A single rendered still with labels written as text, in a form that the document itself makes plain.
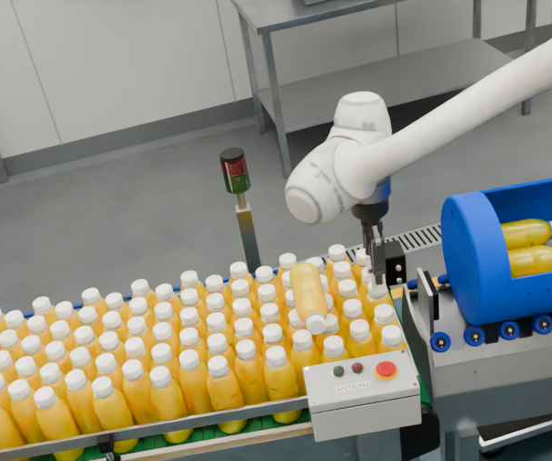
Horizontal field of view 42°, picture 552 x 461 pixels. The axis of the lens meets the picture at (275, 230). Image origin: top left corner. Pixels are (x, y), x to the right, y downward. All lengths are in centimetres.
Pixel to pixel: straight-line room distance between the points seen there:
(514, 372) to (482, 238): 35
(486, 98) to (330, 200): 29
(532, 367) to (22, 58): 363
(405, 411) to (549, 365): 46
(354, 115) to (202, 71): 347
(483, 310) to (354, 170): 49
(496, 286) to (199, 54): 345
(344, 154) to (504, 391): 77
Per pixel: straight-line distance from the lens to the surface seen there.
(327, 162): 119
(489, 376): 169
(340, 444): 159
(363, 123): 130
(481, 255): 148
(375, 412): 136
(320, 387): 135
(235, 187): 180
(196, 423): 153
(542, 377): 173
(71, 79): 468
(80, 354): 160
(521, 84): 116
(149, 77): 470
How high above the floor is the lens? 208
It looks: 34 degrees down
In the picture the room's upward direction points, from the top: 10 degrees counter-clockwise
